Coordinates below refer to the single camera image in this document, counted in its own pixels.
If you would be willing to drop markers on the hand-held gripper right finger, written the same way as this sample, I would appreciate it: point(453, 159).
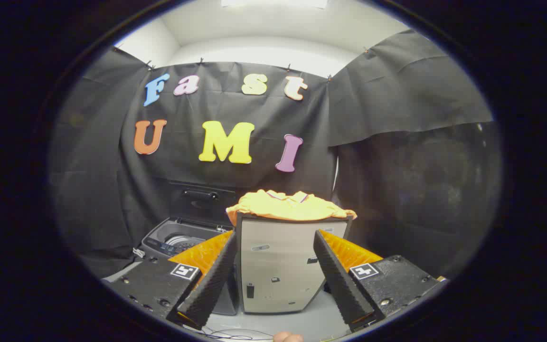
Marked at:
point(340, 280)

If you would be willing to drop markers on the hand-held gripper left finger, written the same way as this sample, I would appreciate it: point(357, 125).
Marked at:
point(209, 280)

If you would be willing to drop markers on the grey washing machine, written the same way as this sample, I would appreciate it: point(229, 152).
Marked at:
point(159, 240)

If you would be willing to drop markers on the dark washing machine lid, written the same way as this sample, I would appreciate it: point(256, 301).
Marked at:
point(202, 206)

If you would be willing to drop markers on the yellow polo shirt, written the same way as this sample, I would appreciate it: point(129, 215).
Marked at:
point(287, 206)

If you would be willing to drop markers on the grey cabinet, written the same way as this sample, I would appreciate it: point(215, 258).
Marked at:
point(278, 266)

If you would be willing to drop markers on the black backdrop cloth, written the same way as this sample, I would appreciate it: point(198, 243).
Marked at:
point(235, 107)

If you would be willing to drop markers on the ceiling light panel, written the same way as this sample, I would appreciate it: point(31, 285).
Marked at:
point(273, 3)

